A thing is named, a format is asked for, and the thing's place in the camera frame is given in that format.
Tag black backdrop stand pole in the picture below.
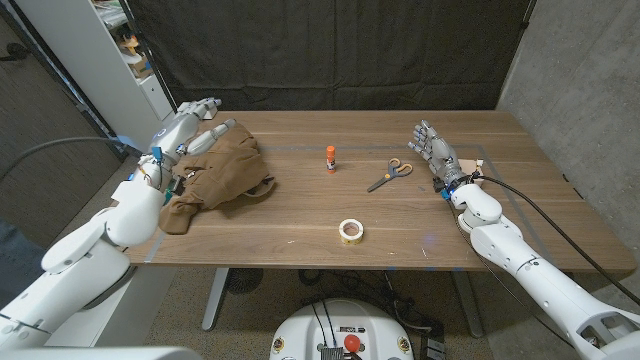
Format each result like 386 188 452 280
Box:
117 0 182 120

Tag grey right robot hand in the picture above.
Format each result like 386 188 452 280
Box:
406 118 472 192

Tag white tape roll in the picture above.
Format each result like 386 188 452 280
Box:
338 218 365 246

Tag brown jacket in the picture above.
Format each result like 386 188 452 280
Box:
158 122 278 236

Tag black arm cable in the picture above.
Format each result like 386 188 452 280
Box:
0 135 146 182
472 172 640 307

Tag yellow toy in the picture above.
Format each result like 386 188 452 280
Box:
118 34 142 57

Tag black door handle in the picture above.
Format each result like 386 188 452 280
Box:
0 42 30 63

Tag black backdrop curtain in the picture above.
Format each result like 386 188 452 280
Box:
124 0 534 112

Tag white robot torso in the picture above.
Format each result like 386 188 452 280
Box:
269 298 415 360

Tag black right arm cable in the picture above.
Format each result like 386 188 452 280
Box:
472 172 640 307

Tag black round floor base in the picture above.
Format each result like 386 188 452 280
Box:
225 268 265 295

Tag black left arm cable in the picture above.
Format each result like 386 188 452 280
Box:
0 135 146 182

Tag grey table leg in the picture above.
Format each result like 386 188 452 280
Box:
201 268 231 332
451 271 486 339

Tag person in blue jeans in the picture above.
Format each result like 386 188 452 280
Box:
0 217 54 307

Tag orange-handled scissors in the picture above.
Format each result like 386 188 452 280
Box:
366 157 414 194

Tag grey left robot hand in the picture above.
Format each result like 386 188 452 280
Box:
144 96 238 171

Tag cardboard box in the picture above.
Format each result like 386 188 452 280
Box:
126 54 154 79

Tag white shelf cabinet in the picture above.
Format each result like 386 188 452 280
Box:
14 0 179 156

